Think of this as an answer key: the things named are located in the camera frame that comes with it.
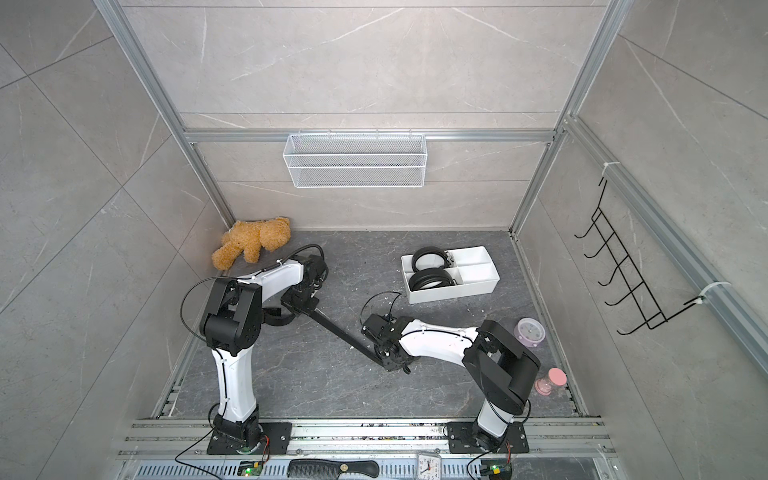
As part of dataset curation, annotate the black belt with dark buckle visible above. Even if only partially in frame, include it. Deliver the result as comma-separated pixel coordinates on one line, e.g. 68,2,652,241
408,267,456,292

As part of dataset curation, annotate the black belt with silver buckle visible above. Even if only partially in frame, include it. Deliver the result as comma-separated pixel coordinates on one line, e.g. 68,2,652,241
411,246,453,273

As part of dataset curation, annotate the white compartment storage tray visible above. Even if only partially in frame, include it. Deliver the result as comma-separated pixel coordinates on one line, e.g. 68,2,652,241
400,246,500,304

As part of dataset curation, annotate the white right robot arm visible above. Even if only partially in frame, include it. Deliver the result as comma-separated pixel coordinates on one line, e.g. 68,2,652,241
361,314,541,450

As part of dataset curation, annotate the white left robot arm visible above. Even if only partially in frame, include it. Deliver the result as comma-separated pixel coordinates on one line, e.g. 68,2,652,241
200,255,328,450

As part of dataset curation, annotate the brown teddy bear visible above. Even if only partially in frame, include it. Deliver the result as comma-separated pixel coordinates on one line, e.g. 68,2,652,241
211,217,291,271

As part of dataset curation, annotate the small white clock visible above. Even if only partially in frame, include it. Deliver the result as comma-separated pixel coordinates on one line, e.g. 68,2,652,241
416,453,442,480

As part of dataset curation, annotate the black comb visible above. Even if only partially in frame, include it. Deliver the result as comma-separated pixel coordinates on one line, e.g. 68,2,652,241
286,459,380,479

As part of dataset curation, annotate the right green circuit board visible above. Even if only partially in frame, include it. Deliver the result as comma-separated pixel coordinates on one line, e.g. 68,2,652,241
479,460,513,480

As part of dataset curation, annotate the green circuit board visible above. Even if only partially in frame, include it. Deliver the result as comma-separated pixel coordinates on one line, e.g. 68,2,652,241
479,460,513,480
237,461,264,477

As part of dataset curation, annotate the left green circuit board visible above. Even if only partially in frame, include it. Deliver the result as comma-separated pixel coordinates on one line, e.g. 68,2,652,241
237,461,264,477

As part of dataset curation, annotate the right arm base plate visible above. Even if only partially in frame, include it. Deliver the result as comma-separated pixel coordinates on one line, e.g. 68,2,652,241
445,421,530,454

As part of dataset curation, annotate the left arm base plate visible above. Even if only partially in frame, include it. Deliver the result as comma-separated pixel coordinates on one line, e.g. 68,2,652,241
206,422,293,455

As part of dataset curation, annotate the white wire mesh basket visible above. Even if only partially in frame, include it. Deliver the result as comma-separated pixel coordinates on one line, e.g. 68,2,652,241
283,132,428,189

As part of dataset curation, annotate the black wire hook rack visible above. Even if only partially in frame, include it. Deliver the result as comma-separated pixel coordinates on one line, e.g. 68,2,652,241
574,177,705,336

